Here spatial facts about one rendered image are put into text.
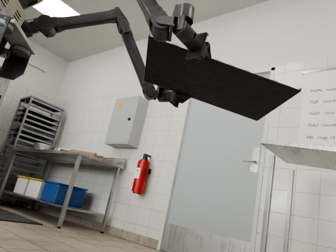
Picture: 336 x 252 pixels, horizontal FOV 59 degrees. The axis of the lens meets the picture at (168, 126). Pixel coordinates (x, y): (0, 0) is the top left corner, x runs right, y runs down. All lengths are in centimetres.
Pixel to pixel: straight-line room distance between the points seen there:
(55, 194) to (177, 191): 157
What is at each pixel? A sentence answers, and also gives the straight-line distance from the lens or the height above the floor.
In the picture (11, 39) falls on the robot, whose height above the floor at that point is 96.
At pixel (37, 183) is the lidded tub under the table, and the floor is 43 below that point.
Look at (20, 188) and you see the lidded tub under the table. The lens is 495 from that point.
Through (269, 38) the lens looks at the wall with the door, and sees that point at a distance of 363.
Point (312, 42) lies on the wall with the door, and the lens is 341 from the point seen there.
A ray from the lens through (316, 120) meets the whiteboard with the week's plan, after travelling 298.
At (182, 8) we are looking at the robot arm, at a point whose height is 105.
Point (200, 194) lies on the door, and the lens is 331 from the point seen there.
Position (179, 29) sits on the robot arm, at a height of 96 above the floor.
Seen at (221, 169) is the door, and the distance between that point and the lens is 324.
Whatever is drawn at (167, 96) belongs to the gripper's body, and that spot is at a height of 96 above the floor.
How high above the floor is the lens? 40
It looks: 16 degrees up
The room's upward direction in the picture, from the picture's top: 12 degrees clockwise
